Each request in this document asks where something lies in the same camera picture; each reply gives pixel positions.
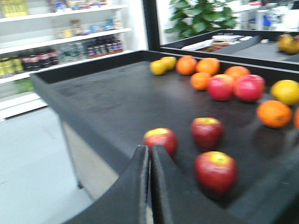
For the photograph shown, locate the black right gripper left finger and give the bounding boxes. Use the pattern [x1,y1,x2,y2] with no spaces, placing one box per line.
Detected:
[66,146,150,224]

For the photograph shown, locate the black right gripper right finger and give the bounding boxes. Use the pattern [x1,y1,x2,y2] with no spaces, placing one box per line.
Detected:
[150,146,236,224]

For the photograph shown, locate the orange behind pink apples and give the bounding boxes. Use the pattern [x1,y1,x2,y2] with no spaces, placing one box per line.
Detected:
[224,66,251,80]

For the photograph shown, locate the black wooden fruit display table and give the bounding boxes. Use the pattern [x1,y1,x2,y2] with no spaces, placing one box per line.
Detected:
[30,51,299,224]

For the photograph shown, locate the small orange near centre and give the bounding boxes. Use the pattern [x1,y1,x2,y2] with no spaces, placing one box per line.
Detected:
[190,72,211,91]

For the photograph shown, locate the small orange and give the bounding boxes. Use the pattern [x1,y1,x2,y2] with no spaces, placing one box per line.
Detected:
[256,100,292,128]
[293,108,299,130]
[190,72,211,91]

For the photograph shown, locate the pink red apple left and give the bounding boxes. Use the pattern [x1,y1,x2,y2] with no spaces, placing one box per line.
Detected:
[207,74,234,101]

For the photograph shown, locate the pink red apple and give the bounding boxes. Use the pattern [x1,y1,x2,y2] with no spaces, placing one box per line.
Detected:
[207,74,234,101]
[234,74,265,102]

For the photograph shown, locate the small orange left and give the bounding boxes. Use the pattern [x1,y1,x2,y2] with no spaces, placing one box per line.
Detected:
[256,100,292,128]

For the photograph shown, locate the yellow citrus front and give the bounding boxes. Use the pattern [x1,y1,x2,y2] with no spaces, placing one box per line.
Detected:
[150,60,167,76]

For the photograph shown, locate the pink red apple right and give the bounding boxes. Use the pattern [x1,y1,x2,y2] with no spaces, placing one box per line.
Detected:
[234,74,265,102]

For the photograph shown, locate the orange back left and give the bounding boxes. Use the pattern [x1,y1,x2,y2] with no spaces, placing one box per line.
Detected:
[176,56,197,76]

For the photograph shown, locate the orange back right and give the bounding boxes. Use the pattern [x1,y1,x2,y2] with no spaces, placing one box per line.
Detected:
[196,57,220,76]

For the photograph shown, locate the small orange right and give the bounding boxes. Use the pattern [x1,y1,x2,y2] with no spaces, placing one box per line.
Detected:
[293,108,299,130]

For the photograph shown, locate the yellow orange fruit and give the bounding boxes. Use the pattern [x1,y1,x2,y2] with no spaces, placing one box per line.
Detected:
[270,79,299,105]

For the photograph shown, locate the cola bottles on shelf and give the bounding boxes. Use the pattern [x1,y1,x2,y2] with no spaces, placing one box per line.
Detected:
[20,47,59,71]

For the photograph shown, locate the black upper display shelf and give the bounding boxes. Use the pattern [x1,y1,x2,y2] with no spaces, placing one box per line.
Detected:
[143,0,299,71]

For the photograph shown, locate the green potted plant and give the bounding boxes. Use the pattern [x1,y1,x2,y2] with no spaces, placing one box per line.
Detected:
[164,0,237,39]

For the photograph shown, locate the white store shelf unit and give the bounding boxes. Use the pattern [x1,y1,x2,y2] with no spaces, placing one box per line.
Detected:
[0,0,132,120]

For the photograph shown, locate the brown yellow pear front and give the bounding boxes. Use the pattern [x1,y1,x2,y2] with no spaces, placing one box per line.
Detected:
[277,34,299,54]

